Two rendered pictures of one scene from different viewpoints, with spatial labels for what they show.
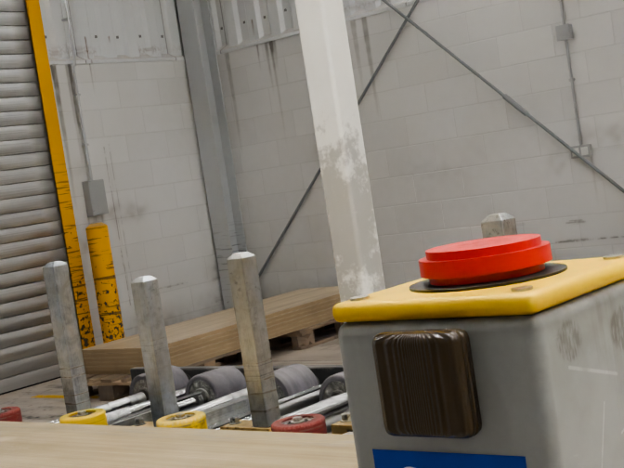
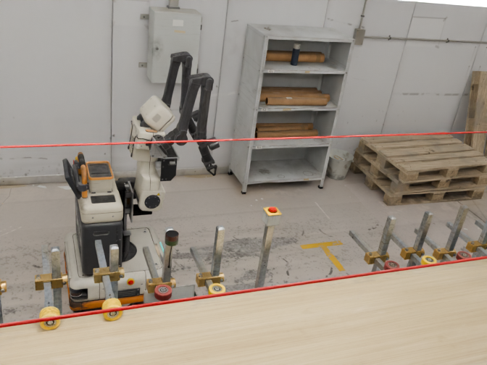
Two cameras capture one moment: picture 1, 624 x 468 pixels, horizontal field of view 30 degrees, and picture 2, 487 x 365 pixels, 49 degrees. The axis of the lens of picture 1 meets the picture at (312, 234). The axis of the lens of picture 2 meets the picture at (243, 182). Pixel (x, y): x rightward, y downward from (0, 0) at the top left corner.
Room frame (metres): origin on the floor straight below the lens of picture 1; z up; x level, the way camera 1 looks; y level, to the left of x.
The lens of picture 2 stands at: (1.18, -2.17, 2.54)
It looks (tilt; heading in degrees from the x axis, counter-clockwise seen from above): 28 degrees down; 115
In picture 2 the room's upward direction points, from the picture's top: 8 degrees clockwise
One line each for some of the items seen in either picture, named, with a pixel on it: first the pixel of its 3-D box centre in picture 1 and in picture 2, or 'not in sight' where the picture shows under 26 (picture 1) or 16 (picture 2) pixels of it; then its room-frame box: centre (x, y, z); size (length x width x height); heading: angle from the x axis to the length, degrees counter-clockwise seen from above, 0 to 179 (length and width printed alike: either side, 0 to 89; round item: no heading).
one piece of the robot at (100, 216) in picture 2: not in sight; (102, 214); (-0.91, 0.14, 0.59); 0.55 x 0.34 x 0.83; 139
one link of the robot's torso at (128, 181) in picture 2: not in sight; (140, 195); (-0.79, 0.38, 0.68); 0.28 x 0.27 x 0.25; 139
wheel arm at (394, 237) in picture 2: not in sight; (405, 248); (0.94, 0.70, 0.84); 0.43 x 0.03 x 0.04; 139
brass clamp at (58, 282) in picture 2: not in sight; (51, 281); (-0.32, -0.84, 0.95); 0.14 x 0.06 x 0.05; 49
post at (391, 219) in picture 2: not in sight; (381, 251); (0.83, 0.51, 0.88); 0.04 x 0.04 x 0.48; 49
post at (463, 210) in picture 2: not in sight; (452, 239); (1.16, 0.89, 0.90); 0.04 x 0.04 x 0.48; 49
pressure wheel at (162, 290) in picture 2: not in sight; (162, 298); (0.08, -0.54, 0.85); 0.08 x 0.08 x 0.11
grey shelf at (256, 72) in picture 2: not in sight; (287, 111); (-0.66, 2.46, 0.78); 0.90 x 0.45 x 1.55; 49
